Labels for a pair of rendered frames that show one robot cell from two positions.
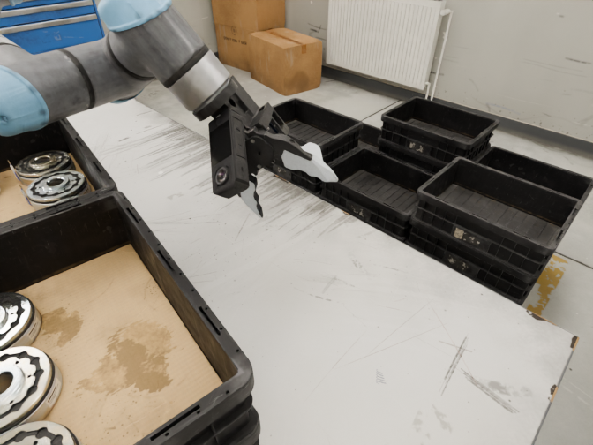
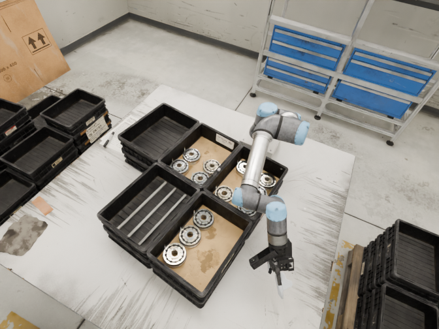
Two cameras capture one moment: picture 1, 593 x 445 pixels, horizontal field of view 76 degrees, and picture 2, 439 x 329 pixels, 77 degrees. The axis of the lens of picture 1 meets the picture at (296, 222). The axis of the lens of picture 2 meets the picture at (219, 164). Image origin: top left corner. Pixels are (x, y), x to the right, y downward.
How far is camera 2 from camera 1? 83 cm
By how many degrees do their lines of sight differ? 47
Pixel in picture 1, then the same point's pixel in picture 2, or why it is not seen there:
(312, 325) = (251, 311)
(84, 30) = (409, 85)
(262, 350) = (234, 294)
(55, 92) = (246, 205)
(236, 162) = (257, 262)
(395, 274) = not seen: outside the picture
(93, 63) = (262, 206)
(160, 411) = (196, 274)
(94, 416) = (191, 259)
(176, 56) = (270, 230)
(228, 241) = not seen: hidden behind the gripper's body
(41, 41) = (381, 78)
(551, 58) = not seen: outside the picture
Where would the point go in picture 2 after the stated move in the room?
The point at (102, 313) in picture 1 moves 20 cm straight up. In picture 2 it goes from (217, 241) to (221, 222)
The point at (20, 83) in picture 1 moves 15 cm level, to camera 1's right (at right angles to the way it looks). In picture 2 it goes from (240, 200) to (255, 234)
